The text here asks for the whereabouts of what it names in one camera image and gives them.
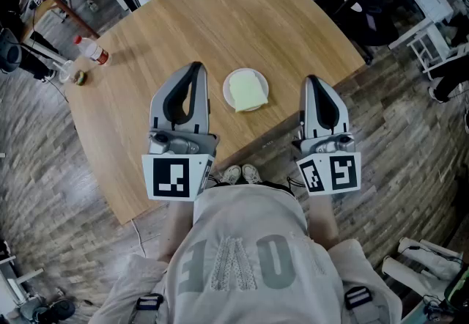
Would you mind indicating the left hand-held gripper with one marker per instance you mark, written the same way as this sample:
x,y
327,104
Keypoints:
x,y
172,177

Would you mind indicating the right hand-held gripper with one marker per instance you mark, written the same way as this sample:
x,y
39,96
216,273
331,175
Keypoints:
x,y
342,172

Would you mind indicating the white round plate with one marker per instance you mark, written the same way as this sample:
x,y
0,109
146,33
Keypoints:
x,y
227,93

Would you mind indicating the pale slice of bread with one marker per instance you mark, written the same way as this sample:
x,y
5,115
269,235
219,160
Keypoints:
x,y
247,93

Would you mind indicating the person's right forearm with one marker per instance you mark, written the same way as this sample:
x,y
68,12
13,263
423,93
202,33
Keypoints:
x,y
324,220

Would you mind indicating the person's left forearm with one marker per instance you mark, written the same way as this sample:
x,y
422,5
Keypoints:
x,y
176,231

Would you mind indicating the person's white left shoe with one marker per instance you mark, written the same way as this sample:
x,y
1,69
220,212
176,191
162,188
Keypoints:
x,y
231,174

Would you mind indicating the person's white shoe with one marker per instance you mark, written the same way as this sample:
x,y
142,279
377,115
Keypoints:
x,y
251,172
231,174

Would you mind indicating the person's white right shoe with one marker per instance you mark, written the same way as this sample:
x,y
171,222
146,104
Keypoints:
x,y
251,172

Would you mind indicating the clear bottle with red label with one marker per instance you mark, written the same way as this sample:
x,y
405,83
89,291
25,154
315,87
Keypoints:
x,y
93,51

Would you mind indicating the small brown green doughnut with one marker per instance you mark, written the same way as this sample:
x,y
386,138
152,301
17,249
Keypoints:
x,y
80,78

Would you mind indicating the black chair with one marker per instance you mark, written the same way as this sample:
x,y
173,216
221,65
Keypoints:
x,y
366,11

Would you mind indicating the clear drinking glass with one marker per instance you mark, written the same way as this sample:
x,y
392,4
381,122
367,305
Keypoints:
x,y
65,71

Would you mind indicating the person's grey printed shirt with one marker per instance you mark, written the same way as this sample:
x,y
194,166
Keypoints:
x,y
253,242

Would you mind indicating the white paper roll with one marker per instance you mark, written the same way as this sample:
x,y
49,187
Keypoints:
x,y
399,271
428,254

